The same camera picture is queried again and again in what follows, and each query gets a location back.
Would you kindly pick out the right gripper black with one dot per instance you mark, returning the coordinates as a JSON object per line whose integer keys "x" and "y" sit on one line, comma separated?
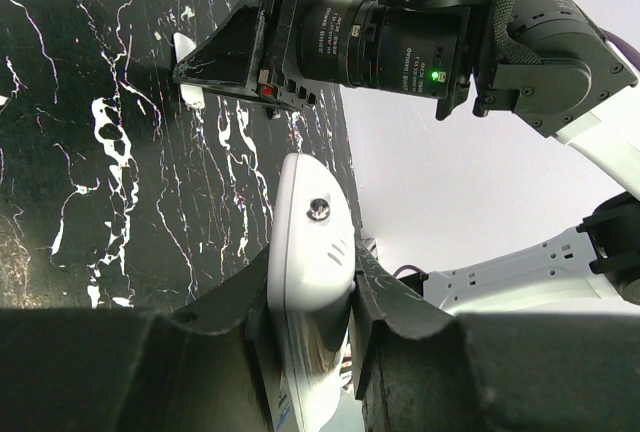
{"x": 303, "y": 44}

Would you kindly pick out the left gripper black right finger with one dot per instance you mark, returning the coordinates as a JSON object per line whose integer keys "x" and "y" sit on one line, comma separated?
{"x": 417, "y": 368}

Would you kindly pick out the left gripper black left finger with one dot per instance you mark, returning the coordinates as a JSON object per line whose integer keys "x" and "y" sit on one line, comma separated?
{"x": 212, "y": 365}

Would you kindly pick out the white battery cover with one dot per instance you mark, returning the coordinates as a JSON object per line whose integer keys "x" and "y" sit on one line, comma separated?
{"x": 191, "y": 93}

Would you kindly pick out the white remote control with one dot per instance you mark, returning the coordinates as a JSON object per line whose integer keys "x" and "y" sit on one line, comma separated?
{"x": 311, "y": 277}

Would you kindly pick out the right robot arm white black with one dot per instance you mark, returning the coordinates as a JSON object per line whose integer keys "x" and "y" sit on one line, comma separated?
{"x": 545, "y": 61}

